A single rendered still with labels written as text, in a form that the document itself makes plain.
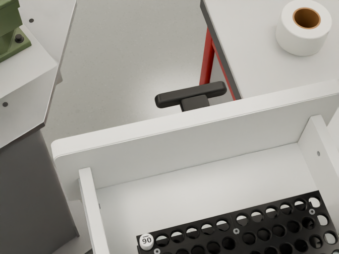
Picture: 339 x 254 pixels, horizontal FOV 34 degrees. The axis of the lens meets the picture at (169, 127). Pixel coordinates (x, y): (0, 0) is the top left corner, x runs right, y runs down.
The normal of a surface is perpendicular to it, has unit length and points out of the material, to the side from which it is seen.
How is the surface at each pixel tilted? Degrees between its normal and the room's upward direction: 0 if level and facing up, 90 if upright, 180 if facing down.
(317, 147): 90
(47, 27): 0
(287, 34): 90
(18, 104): 0
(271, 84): 0
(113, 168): 90
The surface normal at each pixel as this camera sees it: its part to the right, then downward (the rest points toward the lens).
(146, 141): 0.26, 0.85
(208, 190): 0.03, -0.49
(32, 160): 0.62, 0.70
